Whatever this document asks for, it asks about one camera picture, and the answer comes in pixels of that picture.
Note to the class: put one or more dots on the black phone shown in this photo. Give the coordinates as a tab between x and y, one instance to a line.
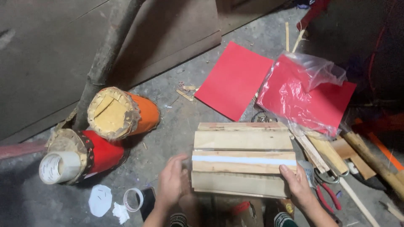
147	203

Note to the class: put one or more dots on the large white tape roll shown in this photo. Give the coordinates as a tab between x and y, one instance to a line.
58	167

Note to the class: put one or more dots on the thin wooden splint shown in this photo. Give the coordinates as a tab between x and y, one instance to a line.
298	40
287	36

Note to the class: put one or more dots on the wooden slat panel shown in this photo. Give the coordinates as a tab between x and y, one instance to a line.
243	142

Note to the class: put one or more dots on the small clear tape roll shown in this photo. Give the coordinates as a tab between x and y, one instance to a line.
132	199

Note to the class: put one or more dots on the light wooden plank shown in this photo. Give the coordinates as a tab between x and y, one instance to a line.
329	154

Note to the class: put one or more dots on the red plastic object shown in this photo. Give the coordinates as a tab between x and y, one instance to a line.
311	14

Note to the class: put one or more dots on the white tape strip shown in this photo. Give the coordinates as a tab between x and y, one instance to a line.
243	160

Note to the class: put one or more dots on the metal scissors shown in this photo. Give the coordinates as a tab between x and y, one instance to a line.
329	178

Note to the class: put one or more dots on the red paper in plastic bag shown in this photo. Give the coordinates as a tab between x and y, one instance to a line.
303	94

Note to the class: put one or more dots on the faded red pole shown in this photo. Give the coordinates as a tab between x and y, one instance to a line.
20	149

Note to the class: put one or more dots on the long thin wooden stick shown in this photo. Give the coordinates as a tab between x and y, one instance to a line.
358	200

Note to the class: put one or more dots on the white paper cutout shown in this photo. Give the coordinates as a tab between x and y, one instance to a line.
100	200

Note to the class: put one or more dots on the person's left hand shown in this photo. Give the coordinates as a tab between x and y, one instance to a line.
172	184

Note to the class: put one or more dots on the large brown wooden board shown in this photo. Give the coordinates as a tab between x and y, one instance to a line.
170	37
41	63

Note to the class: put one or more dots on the person's left fingers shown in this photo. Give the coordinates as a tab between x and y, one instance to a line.
176	165

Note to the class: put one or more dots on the red paper drum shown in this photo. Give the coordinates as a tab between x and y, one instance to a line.
101	151

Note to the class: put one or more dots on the orange strip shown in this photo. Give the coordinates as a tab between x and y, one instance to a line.
382	146

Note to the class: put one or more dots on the person's right hand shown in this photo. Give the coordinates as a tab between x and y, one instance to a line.
299	189

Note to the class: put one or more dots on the rough tree branch pole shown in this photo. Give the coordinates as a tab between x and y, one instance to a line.
104	60

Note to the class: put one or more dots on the pale narrow wooden plank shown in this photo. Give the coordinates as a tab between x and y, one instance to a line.
312	153

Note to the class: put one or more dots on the brown wooden plank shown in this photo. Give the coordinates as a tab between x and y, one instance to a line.
353	157

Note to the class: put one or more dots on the orange paper drum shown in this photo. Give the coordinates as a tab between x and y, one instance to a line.
126	113

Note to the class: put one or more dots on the person's green sock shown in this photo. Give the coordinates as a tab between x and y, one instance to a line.
284	220
178	220

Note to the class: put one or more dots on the small wood scraps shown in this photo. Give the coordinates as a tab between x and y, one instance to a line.
186	92

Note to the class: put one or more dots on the crumpled white paper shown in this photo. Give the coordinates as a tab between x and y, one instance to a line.
121	212

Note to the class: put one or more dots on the red paper sheet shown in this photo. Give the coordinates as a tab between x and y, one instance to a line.
233	80

